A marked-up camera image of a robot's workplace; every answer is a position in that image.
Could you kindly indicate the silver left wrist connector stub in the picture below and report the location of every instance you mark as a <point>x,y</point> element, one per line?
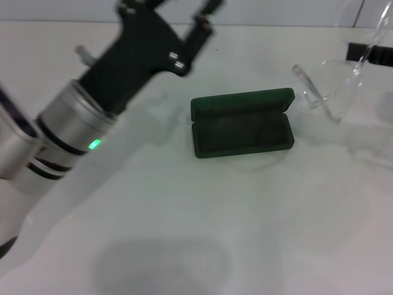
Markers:
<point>83,55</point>

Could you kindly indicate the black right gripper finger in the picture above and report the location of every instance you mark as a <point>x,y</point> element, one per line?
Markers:
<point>356,52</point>

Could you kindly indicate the clear white glasses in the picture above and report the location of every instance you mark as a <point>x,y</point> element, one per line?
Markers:
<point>340,83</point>

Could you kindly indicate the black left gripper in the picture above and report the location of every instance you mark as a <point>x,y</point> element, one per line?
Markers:
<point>138,52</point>

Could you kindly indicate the green glasses case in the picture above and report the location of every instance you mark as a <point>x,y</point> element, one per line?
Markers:
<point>242,138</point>

